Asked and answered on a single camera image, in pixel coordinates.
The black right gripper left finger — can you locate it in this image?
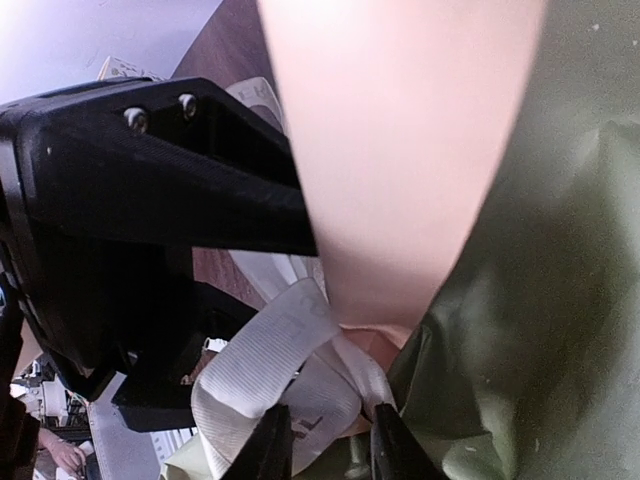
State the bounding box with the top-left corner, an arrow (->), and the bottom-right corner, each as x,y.
227,404 -> 293,480

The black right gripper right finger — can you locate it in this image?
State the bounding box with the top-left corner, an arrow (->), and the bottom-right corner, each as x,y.
370,403 -> 447,480

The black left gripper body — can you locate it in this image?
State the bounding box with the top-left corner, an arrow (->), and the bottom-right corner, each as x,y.
1,97 -> 175,381

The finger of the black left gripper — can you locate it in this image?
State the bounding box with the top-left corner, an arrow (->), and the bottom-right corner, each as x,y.
112,279 -> 257,433
19,78 -> 317,256

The white ribbon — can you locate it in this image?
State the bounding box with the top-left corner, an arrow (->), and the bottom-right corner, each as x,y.
189,77 -> 401,479

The pink and green wrapping paper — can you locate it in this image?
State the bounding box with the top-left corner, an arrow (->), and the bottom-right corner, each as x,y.
162,0 -> 640,480

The person's hand in background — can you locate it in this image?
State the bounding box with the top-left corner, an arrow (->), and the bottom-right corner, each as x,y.
38,429 -> 86,475

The aluminium front rail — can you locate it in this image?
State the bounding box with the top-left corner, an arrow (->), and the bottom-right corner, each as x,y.
84,372 -> 201,480

